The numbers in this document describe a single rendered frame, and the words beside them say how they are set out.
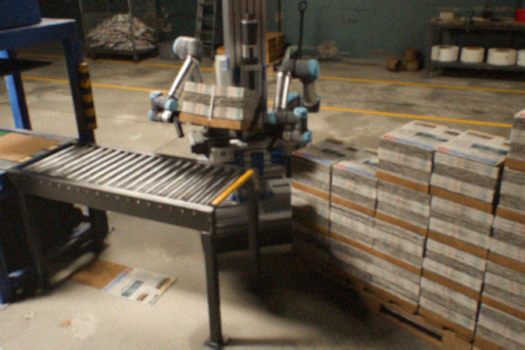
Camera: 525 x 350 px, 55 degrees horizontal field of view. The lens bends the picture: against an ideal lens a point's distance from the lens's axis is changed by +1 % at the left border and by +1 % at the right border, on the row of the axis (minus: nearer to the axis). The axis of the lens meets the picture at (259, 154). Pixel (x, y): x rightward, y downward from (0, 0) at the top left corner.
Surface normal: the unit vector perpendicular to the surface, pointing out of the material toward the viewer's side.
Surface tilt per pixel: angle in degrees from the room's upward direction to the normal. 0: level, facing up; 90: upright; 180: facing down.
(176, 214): 90
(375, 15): 90
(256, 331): 0
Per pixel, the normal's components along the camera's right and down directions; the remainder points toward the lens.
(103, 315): -0.02, -0.93
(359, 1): -0.41, 0.35
